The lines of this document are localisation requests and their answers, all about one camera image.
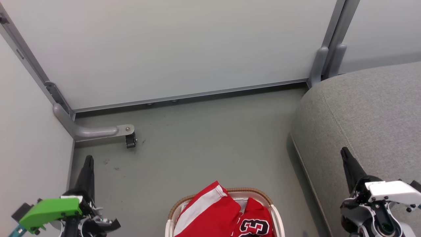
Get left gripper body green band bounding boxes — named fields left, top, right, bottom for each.
left=19, top=191, right=121, bottom=237

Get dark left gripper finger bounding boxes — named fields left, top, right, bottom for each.
left=75, top=155, right=96, bottom=198

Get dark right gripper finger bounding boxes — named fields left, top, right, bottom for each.
left=340, top=147, right=367, bottom=195

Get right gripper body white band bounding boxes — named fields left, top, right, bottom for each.
left=341, top=176, right=421, bottom=212

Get red white sports jersey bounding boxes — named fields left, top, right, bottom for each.
left=173, top=180, right=274, bottom=237

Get long grey partition foot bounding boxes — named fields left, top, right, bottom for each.
left=53, top=103, right=136, bottom=142

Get grey fabric ottoman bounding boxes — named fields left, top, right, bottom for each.
left=290, top=62, right=421, bottom=237

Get short grey partition foot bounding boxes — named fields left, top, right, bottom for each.
left=308, top=46, right=329, bottom=88
left=328, top=43, right=348, bottom=79

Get black cable with teal connector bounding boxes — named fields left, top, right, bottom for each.
left=8, top=225, right=27, bottom=237

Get grey partition bottom rail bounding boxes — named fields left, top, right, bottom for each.
left=72, top=78, right=310, bottom=114

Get grey partition frame post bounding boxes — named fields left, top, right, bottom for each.
left=321, top=0, right=346, bottom=50
left=329, top=0, right=361, bottom=48
left=0, top=3, right=75, bottom=116

